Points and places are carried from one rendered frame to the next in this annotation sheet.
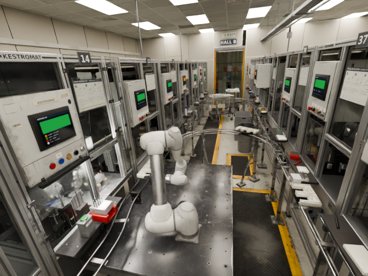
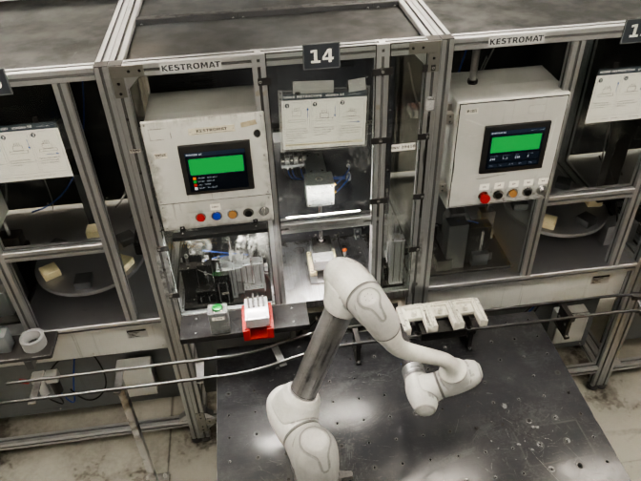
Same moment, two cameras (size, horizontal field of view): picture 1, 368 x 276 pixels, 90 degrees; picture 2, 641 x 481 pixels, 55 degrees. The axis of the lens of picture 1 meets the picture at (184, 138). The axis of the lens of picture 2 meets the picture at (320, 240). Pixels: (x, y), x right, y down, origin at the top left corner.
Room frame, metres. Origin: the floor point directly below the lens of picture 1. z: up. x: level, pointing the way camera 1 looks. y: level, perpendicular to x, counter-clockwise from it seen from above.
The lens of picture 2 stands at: (0.70, -1.17, 2.79)
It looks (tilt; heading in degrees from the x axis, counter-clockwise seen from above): 38 degrees down; 69
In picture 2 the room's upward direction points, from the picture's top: 2 degrees counter-clockwise
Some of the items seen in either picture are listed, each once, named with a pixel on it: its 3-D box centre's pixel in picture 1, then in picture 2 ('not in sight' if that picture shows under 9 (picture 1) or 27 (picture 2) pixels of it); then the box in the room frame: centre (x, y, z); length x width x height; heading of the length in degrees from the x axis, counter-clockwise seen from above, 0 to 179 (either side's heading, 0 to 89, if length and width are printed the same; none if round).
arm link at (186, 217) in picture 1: (186, 216); (314, 454); (1.11, 0.02, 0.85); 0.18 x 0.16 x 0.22; 96
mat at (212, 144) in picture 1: (213, 126); not in sight; (5.84, -0.98, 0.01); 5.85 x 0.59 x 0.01; 165
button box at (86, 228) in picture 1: (85, 225); (218, 317); (0.96, 0.69, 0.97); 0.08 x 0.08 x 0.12; 75
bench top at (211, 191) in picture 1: (178, 200); (405, 428); (1.52, 0.09, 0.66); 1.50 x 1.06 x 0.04; 165
